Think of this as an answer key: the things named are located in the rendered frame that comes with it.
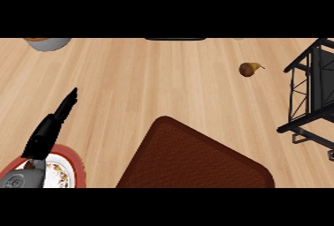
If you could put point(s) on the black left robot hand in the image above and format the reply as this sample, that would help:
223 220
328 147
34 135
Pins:
46 134

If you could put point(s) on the black flat object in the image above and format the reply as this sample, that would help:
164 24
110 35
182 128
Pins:
175 39

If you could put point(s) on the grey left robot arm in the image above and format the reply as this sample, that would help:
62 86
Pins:
24 178

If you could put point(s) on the grey bowl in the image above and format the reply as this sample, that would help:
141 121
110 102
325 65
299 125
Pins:
46 43

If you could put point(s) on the brown pear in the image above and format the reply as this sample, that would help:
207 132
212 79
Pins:
247 69

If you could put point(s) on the dark red placemat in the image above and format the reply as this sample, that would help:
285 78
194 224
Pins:
191 156

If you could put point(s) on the red rimmed floral plate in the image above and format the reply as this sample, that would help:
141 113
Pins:
65 167

